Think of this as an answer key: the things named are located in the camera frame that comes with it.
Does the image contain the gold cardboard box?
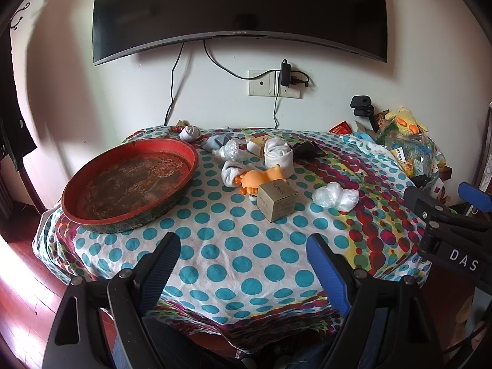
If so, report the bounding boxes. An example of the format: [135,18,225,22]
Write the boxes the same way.
[257,179,299,222]

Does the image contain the round red tray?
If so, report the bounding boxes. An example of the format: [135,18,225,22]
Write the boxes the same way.
[61,137,199,234]

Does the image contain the thin black television cable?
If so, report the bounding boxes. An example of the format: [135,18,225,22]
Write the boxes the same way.
[165,42,185,127]

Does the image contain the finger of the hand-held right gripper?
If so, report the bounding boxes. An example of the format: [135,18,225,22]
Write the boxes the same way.
[403,185,457,224]
[458,181,492,214]

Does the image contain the dark wooden furniture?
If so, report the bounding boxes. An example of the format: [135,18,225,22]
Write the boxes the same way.
[0,161,45,235]

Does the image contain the white socks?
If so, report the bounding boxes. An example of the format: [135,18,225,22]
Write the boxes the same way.
[264,140,293,178]

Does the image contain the white wall outlet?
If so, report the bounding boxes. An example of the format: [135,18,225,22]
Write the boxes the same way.
[248,70,302,98]

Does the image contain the black flat television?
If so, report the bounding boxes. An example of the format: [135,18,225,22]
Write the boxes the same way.
[92,0,387,66]

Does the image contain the orange toy figure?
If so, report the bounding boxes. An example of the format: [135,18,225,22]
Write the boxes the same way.
[235,165,287,196]

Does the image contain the clear bag of packets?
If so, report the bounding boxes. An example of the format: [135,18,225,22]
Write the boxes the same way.
[375,123,446,185]

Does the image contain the black cloth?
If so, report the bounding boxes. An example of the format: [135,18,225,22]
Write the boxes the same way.
[293,141,327,160]

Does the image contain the dark hanging clothes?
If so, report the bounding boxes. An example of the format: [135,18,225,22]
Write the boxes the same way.
[0,34,37,170]

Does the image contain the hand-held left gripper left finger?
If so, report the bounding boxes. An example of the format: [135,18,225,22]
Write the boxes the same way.
[42,232,181,369]

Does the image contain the black cable to adapter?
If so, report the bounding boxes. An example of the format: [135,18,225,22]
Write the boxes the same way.
[203,40,283,81]

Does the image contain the crumpled clear plastic bag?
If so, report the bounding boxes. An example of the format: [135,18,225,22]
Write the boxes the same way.
[212,139,250,162]
[311,182,360,212]

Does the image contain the yellow plush toy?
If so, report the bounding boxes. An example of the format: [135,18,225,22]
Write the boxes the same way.
[386,107,429,135]

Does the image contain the black wall hook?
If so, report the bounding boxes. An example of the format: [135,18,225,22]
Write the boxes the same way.
[10,2,30,31]

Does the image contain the blue-grey sock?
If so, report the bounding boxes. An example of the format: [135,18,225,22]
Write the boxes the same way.
[200,135,235,153]

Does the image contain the small white sock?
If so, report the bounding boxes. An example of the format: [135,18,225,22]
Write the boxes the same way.
[221,160,250,189]

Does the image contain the black adapter output cable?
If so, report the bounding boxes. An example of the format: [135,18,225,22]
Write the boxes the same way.
[272,85,282,128]

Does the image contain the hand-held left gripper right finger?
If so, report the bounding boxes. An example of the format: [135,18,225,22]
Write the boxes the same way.
[306,233,452,369]

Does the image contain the polka dot tablecloth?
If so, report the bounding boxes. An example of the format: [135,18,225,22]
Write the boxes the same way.
[33,126,435,348]

